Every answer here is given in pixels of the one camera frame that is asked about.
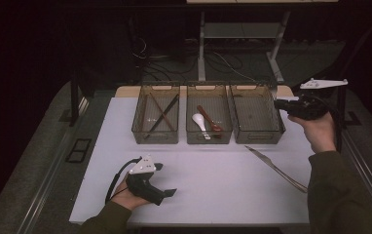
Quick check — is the left hand-held gripper cable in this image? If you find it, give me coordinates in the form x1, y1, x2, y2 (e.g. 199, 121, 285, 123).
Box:
103, 156, 143, 205

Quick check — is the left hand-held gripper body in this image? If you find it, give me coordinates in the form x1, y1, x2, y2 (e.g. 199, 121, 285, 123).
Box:
125, 154, 167, 207

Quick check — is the white metal desk frame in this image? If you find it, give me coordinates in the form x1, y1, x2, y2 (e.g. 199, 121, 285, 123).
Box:
185, 0, 339, 84

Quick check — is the brown wooden spoon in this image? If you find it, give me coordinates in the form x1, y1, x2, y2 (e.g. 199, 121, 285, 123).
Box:
196, 104, 225, 138

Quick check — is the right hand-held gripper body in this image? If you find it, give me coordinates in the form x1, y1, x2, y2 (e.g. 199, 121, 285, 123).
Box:
288, 78, 350, 122

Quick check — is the black chopstick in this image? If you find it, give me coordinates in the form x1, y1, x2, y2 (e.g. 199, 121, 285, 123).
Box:
144, 94, 180, 140

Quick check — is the brown wooden chopstick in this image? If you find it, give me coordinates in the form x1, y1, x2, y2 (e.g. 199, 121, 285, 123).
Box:
149, 93, 176, 133

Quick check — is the white ceramic spoon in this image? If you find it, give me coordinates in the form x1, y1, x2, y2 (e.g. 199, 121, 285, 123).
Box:
191, 112, 212, 141

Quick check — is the tangle of floor cables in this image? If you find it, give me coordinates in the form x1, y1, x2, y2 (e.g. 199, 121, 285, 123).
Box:
130, 35, 256, 83

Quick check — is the metal floor rail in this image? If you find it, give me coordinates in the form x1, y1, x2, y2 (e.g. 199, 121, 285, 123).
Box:
340, 128, 372, 225
18, 97, 90, 234

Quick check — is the black metal stand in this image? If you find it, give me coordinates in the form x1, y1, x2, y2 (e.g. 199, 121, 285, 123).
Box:
335, 85, 363, 130
58, 71, 89, 128

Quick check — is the clear brown plastic basket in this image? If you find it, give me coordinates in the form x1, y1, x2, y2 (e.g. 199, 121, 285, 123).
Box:
130, 81, 181, 145
185, 81, 234, 145
228, 81, 286, 145

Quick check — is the white table cover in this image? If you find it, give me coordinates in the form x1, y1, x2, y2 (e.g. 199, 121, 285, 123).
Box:
68, 96, 358, 227

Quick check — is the person's right hand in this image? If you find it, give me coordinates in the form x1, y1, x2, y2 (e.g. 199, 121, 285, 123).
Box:
287, 111, 338, 154

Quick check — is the person's left hand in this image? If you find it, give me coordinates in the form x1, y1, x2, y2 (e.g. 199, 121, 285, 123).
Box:
110, 175, 151, 212

